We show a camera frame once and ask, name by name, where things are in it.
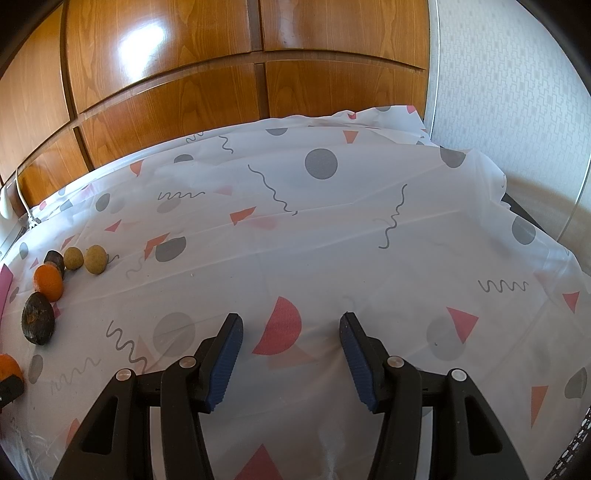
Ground toy cake cube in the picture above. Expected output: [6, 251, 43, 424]
[0, 375, 25, 409]

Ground pink shallow cardboard box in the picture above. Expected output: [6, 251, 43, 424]
[0, 226, 26, 324]

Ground black perforated object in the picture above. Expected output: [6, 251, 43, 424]
[542, 406, 591, 480]

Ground white patterned tablecloth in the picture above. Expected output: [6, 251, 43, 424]
[0, 105, 581, 480]

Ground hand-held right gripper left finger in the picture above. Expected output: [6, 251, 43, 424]
[53, 313, 245, 480]

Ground orange mandarin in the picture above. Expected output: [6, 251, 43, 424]
[33, 264, 64, 303]
[0, 353, 25, 383]

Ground white power cord with plug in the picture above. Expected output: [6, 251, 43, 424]
[14, 167, 42, 228]

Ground dark brown water chestnut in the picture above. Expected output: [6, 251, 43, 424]
[21, 292, 57, 346]

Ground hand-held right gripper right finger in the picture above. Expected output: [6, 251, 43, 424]
[339, 312, 529, 480]

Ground dark sugarcane piece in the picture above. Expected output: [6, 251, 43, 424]
[44, 249, 66, 280]

